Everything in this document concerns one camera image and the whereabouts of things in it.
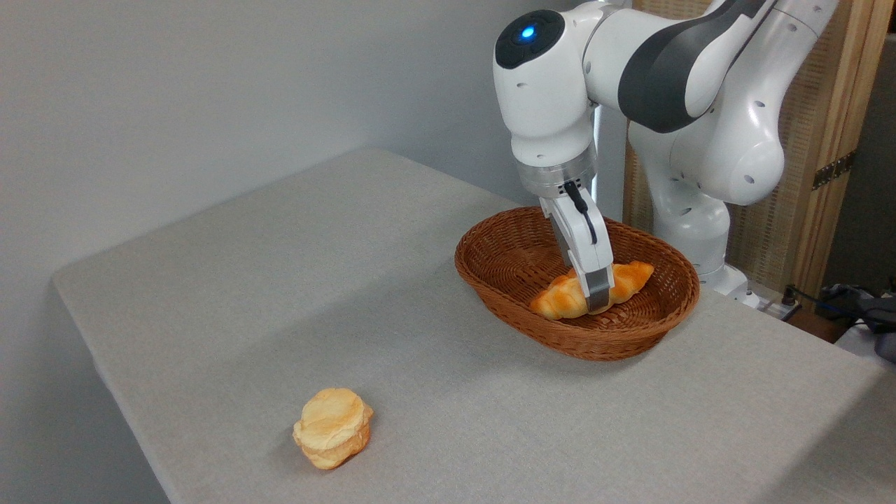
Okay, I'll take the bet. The grey tablecloth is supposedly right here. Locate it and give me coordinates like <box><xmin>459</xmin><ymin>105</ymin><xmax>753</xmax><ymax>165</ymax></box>
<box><xmin>52</xmin><ymin>148</ymin><xmax>896</xmax><ymax>504</ymax></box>

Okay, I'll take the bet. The brown wicker basket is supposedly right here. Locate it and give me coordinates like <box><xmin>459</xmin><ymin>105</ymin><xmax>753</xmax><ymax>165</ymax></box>
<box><xmin>454</xmin><ymin>206</ymin><xmax>701</xmax><ymax>362</ymax></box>

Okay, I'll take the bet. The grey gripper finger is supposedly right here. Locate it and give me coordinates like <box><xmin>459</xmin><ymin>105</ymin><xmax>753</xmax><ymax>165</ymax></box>
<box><xmin>574</xmin><ymin>264</ymin><xmax>616</xmax><ymax>315</ymax></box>

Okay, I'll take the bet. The dark grey bag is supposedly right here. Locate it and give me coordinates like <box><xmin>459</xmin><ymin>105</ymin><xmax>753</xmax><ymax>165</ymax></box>
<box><xmin>815</xmin><ymin>280</ymin><xmax>896</xmax><ymax>362</ymax></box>

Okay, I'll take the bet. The round pale bread bun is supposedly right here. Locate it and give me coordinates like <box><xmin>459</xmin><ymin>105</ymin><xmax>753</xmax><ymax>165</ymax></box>
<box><xmin>293</xmin><ymin>388</ymin><xmax>375</xmax><ymax>470</ymax></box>

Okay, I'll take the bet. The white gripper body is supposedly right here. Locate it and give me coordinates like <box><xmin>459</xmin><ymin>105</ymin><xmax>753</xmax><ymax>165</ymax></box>
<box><xmin>539</xmin><ymin>189</ymin><xmax>615</xmax><ymax>276</ymax></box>

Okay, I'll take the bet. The white power strip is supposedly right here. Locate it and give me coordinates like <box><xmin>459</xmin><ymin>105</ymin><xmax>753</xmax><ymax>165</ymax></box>
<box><xmin>756</xmin><ymin>286</ymin><xmax>803</xmax><ymax>323</ymax></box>

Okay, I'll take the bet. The metal screen hinge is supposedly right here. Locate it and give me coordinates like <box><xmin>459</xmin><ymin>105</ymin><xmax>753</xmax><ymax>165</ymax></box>
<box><xmin>812</xmin><ymin>150</ymin><xmax>856</xmax><ymax>191</ymax></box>

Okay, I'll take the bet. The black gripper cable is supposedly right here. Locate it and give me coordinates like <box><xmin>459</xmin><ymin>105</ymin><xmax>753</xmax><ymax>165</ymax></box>
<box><xmin>563</xmin><ymin>181</ymin><xmax>598</xmax><ymax>246</ymax></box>

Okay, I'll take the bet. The braided golden bread loaf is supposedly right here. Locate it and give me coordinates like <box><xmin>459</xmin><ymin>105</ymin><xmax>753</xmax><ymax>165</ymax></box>
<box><xmin>530</xmin><ymin>260</ymin><xmax>655</xmax><ymax>321</ymax></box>

